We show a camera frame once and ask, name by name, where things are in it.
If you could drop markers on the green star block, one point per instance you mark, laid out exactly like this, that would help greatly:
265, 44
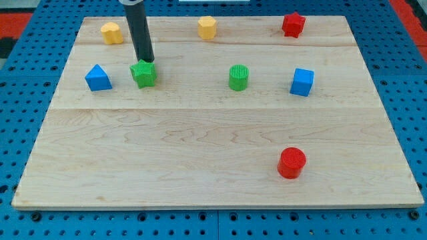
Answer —
144, 74

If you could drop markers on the blue triangle block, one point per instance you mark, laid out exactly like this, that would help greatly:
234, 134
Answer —
97, 79

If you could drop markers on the red star block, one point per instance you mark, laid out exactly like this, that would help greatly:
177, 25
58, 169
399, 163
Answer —
293, 24

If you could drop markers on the light wooden board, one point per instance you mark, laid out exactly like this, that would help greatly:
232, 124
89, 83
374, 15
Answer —
191, 142

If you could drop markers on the green cylinder block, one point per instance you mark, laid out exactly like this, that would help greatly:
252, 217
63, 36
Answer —
238, 77

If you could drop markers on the red cylinder block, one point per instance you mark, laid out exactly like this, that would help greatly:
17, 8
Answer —
292, 161

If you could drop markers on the yellow hexagon block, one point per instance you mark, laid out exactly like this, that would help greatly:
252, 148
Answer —
207, 27

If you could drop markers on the blue cube block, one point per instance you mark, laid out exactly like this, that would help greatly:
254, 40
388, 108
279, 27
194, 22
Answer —
302, 82

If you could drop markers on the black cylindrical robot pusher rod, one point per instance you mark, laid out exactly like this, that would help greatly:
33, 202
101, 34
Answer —
138, 27

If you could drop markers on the yellow heart block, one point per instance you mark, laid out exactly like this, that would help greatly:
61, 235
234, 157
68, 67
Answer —
111, 33

